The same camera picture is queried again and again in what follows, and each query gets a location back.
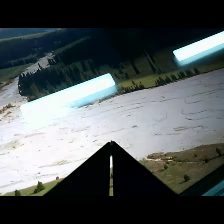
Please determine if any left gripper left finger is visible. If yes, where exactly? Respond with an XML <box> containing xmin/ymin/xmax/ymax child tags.
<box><xmin>43</xmin><ymin>141</ymin><xmax>112</xmax><ymax>197</ymax></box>

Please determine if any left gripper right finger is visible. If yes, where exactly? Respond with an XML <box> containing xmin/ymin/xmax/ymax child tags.
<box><xmin>111</xmin><ymin>140</ymin><xmax>178</xmax><ymax>197</ymax></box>

